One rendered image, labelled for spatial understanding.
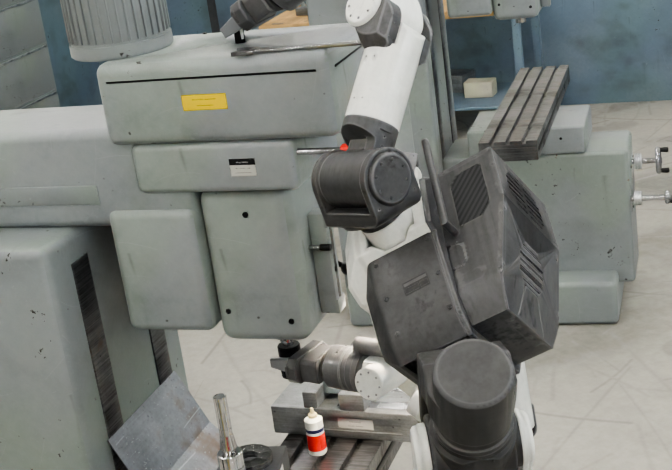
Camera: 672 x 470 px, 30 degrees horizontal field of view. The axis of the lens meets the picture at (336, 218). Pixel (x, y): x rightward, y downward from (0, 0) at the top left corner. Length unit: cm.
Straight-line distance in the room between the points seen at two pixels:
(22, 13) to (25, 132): 562
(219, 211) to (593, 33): 668
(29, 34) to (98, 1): 580
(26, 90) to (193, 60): 584
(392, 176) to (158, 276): 73
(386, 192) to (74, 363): 90
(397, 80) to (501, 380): 52
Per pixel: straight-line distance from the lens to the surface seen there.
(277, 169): 230
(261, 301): 244
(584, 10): 888
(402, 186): 192
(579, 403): 490
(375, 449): 278
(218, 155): 234
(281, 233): 236
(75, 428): 261
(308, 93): 222
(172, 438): 283
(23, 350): 258
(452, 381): 174
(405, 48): 200
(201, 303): 247
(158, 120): 236
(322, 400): 285
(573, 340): 540
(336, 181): 194
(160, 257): 247
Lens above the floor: 231
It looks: 19 degrees down
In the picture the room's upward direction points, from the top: 8 degrees counter-clockwise
